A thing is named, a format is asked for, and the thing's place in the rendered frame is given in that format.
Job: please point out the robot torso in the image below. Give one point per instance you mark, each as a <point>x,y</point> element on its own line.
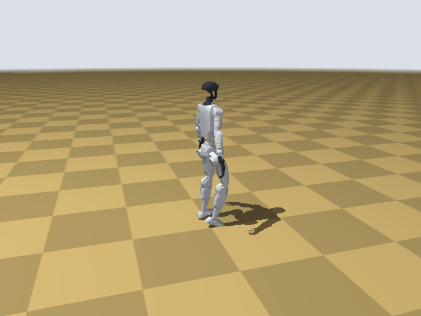
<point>206,121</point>

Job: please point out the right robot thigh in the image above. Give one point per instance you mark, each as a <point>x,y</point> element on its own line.
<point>225,179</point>

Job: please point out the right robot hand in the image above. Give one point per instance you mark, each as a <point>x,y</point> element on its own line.
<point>222,165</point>

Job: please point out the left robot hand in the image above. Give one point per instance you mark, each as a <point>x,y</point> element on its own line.
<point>201,142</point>

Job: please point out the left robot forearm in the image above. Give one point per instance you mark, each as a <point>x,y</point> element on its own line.
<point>198,133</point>

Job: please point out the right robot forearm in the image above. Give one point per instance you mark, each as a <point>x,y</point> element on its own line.
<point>218,142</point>

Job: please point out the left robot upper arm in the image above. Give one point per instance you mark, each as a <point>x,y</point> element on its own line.
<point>197,119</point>

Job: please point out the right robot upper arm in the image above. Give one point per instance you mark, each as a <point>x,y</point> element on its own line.
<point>217,113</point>

